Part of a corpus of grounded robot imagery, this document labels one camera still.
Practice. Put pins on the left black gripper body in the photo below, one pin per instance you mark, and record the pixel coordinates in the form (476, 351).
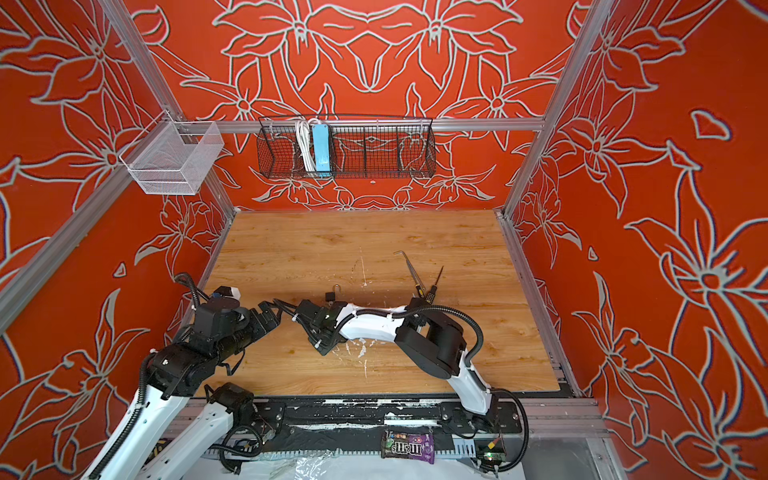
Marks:
(250, 327)

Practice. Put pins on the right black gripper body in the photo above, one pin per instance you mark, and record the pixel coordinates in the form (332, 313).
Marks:
(318, 346)

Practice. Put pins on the dark padlock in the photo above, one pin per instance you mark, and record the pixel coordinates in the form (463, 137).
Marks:
(333, 295)

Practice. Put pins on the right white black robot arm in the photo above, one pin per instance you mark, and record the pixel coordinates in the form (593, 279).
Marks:
(441, 341)

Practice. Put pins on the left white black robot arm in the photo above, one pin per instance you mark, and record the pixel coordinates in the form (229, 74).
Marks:
(168, 379)

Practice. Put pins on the black yellow screwdriver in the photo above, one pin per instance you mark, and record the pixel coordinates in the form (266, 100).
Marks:
(431, 294)

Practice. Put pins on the clear plastic wrap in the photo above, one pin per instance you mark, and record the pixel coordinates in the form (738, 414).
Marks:
(307, 466)

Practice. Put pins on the purple candy bag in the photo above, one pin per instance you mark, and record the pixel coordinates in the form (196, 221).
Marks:
(408, 446)

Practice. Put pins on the light blue box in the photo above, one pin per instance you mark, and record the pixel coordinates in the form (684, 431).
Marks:
(321, 144)

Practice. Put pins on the small electronics board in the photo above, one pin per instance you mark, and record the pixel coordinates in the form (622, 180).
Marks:
(493, 453)

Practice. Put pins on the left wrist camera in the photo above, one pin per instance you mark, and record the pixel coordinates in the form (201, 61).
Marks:
(227, 291)

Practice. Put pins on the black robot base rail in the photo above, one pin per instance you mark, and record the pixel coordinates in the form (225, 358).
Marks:
(354, 424)

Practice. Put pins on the black wire wall basket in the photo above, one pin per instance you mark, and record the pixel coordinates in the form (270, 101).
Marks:
(361, 147)

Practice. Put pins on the white mesh wall basket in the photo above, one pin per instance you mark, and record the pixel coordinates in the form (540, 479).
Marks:
(169, 157)

